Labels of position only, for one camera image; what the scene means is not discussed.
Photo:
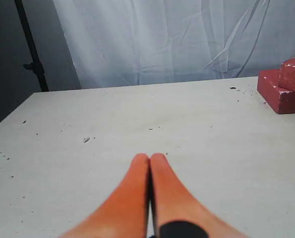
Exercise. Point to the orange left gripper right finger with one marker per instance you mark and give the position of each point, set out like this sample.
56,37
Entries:
177,213

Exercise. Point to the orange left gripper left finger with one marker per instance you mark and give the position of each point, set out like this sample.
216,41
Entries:
124,214

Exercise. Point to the red brick back left base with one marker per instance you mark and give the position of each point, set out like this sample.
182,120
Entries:
281,100

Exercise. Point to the white backdrop cloth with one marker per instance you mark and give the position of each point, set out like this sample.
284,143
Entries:
135,42

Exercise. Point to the black stand pole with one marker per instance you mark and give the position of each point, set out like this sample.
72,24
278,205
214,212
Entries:
36,65

